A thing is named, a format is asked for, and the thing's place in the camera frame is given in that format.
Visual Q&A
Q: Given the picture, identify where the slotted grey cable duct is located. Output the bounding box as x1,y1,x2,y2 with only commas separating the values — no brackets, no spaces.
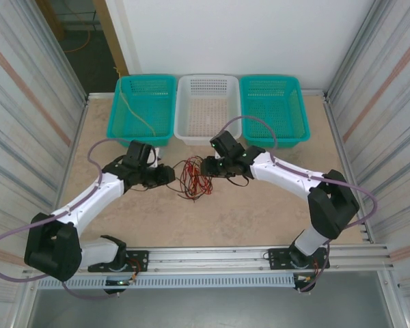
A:
36,274,297,290

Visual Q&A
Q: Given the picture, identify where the wooden door frame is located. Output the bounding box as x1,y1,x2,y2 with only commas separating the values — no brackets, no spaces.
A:
92,0,129,78

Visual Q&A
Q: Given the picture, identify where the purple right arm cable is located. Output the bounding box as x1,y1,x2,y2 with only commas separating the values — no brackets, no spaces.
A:
220,115,379,294

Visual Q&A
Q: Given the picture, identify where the teal plastic basket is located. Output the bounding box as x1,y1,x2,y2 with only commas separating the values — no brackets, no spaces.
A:
106,74,178,148
238,74,311,150

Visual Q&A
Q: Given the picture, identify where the white plastic basket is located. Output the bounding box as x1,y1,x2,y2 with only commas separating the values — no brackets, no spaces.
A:
173,73,243,147

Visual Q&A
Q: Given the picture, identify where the yellow wire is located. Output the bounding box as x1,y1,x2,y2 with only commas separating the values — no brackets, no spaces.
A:
118,80,159,137

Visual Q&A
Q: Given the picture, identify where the aluminium table frame bar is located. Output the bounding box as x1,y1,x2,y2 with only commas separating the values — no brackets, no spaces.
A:
323,95,375,244
86,89,329,100
56,97,90,209

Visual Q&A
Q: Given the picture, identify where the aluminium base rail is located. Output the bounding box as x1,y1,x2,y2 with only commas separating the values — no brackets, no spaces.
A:
22,243,396,273

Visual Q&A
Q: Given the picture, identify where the orange floor cable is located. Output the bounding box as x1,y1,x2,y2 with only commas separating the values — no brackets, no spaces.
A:
66,29,96,53

